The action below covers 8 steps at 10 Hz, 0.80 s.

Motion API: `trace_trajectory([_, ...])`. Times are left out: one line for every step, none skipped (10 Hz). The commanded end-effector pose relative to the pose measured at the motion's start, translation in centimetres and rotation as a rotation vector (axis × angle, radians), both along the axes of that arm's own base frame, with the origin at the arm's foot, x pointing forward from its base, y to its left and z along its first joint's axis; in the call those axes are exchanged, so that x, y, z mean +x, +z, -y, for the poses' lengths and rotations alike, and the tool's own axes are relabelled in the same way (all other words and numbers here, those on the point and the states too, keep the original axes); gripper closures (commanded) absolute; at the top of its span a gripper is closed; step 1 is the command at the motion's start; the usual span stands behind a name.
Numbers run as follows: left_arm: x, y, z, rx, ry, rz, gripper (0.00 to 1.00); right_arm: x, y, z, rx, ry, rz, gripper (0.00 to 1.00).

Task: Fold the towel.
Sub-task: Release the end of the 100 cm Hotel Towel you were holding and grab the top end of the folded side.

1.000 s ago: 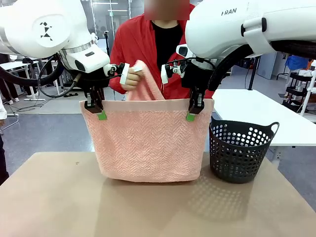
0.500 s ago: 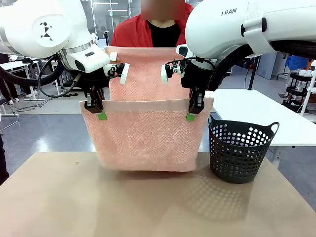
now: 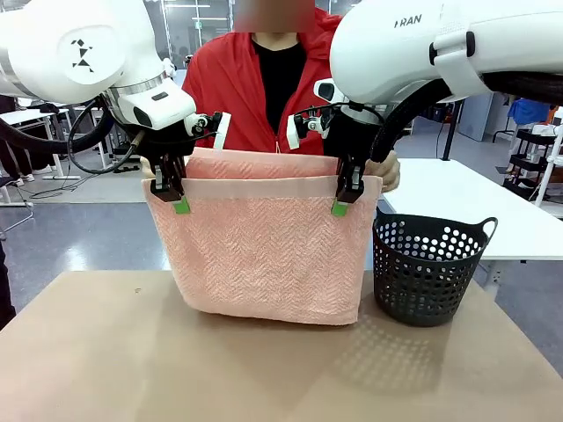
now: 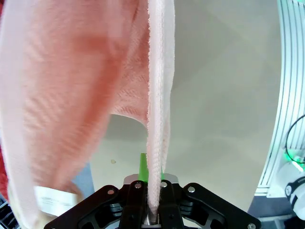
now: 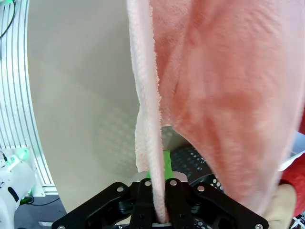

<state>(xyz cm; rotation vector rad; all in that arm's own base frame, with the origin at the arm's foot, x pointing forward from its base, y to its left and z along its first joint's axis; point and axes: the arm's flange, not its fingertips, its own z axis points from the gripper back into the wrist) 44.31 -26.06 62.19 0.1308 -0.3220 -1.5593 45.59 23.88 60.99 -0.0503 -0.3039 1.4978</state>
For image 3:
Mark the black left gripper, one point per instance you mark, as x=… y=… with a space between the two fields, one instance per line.
x=165 y=140

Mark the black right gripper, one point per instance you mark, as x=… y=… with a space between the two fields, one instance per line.
x=352 y=134

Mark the pink towel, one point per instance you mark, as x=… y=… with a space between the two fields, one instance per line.
x=268 y=250

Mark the dark perforated laundry basket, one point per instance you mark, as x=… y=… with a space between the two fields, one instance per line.
x=426 y=272

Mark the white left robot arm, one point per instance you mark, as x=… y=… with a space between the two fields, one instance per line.
x=66 y=48

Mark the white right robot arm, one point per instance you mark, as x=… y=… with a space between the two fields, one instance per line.
x=440 y=44

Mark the person's right hand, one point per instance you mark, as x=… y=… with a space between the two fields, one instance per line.
x=146 y=169

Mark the person's left hand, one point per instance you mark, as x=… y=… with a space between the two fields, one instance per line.
x=387 y=173

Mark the person in red jacket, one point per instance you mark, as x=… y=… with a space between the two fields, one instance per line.
x=237 y=96

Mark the black floor stand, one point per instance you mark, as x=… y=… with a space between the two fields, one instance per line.
x=448 y=132

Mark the large white side table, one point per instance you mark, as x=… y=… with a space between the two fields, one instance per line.
x=475 y=198

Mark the white desk with T-feet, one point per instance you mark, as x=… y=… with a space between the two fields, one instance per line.
x=31 y=115

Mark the black utility cart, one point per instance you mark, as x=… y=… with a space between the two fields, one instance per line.
x=530 y=154

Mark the blue bag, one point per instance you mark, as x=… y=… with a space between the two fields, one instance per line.
x=530 y=110

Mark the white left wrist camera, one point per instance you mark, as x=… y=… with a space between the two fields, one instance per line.
x=222 y=129

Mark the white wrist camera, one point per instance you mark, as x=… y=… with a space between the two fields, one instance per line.
x=222 y=129
x=294 y=132

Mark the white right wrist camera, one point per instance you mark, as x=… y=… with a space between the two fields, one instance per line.
x=294 y=132

